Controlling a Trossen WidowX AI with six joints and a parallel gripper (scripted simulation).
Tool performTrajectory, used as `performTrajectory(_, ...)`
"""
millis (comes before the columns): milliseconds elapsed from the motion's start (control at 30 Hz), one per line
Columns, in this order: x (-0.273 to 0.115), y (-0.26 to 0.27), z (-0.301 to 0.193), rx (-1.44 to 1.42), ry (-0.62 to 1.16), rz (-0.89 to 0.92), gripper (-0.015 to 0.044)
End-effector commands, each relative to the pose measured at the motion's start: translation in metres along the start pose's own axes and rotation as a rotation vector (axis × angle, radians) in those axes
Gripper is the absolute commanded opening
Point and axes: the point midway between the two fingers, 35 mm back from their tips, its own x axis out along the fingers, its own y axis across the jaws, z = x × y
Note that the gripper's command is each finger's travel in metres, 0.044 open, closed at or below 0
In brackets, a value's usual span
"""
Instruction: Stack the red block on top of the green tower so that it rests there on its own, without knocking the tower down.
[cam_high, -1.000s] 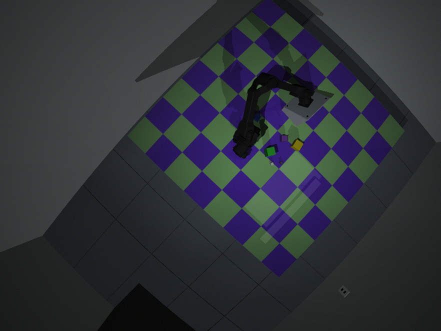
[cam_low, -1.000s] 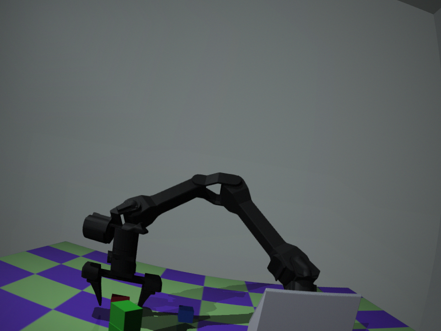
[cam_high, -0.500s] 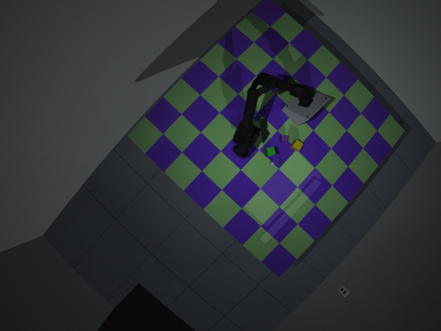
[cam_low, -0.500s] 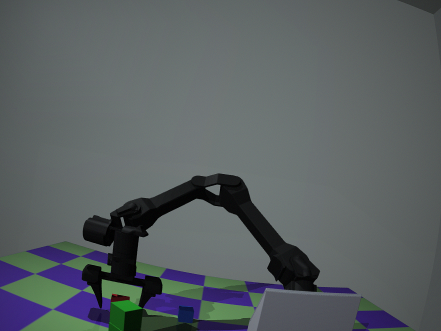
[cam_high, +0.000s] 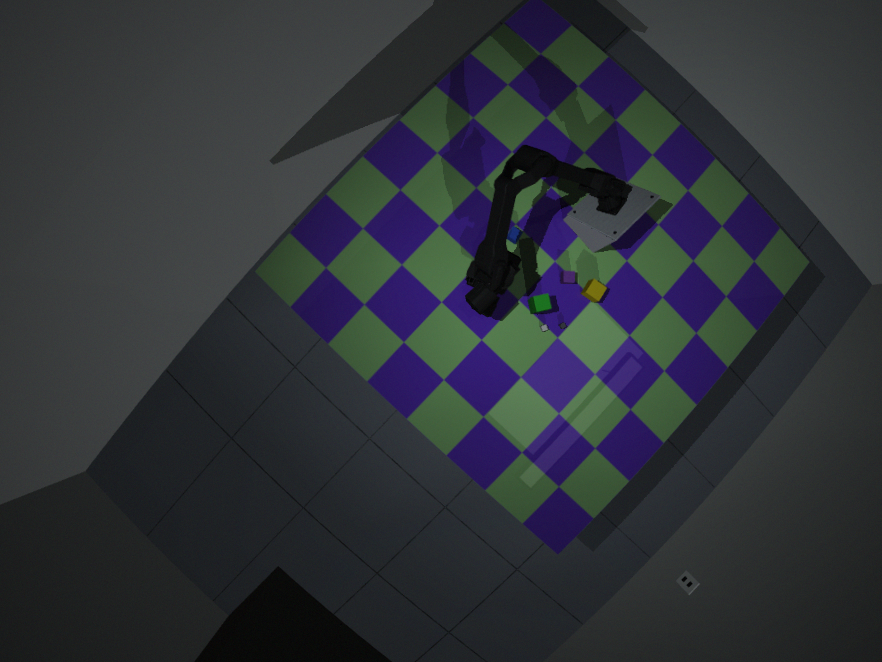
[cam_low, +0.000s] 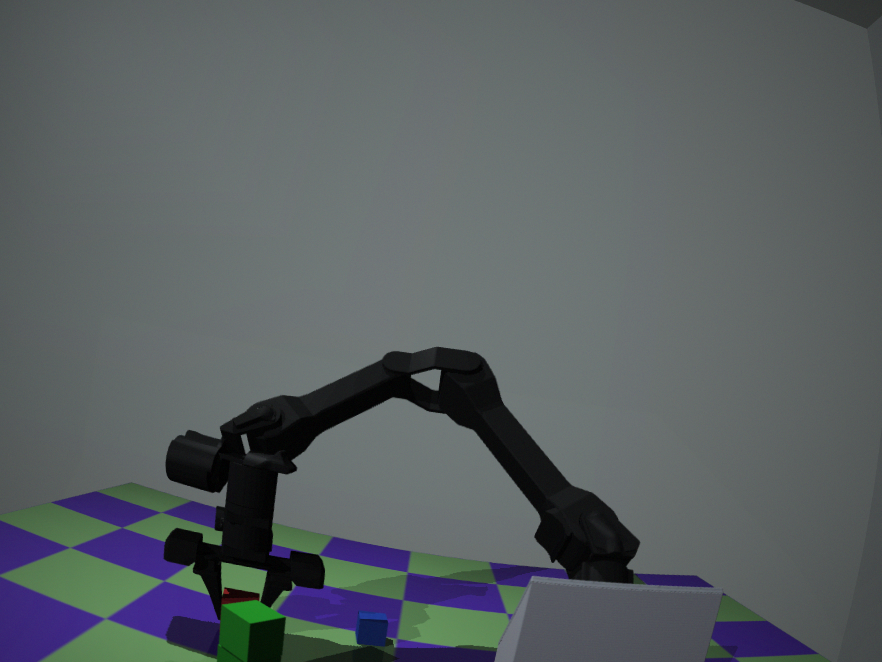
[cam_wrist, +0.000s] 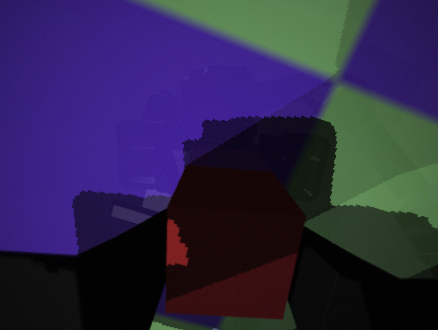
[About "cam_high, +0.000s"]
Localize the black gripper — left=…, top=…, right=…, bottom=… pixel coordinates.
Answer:
left=482, top=250, right=521, bottom=317

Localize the yellow block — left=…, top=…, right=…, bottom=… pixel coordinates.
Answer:
left=581, top=279, right=607, bottom=303

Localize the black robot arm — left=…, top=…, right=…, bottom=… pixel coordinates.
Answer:
left=465, top=145, right=627, bottom=315

